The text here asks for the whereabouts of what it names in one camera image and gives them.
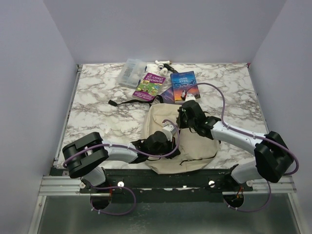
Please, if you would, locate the Jane Eyre book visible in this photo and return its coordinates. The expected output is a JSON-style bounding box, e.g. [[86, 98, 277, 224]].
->
[[170, 71, 200, 103]]

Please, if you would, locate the beige canvas student backpack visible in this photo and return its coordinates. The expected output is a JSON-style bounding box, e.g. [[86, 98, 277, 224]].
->
[[141, 103, 220, 174]]

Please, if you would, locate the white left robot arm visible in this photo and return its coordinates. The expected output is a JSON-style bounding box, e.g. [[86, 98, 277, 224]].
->
[[62, 131, 180, 193]]

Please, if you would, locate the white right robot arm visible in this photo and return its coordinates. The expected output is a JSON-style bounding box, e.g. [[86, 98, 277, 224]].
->
[[176, 100, 294, 191]]

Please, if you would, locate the dark purple galaxy book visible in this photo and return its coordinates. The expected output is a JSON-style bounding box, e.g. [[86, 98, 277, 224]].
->
[[160, 87, 175, 104]]

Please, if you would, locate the purple treehouse book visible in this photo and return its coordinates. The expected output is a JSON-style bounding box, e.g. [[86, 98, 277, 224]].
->
[[132, 73, 166, 101]]

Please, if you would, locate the white pipe fitting toy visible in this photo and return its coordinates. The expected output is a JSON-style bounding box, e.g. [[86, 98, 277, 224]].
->
[[155, 60, 172, 76]]

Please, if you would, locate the clear plastic organizer box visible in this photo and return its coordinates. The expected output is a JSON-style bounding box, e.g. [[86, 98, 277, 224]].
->
[[117, 58, 147, 88]]

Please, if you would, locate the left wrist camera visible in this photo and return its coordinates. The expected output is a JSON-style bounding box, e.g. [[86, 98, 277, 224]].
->
[[162, 124, 176, 141]]

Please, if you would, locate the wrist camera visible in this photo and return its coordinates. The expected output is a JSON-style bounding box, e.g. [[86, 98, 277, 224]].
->
[[162, 124, 176, 141], [185, 93, 196, 102]]

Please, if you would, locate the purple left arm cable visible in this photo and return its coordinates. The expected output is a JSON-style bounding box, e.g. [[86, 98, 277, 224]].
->
[[62, 118, 181, 216]]

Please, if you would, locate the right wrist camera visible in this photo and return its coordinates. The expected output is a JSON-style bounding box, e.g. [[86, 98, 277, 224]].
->
[[185, 93, 196, 102]]

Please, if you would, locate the aluminium rail frame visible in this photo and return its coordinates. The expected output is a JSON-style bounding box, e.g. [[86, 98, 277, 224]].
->
[[38, 175, 93, 195]]

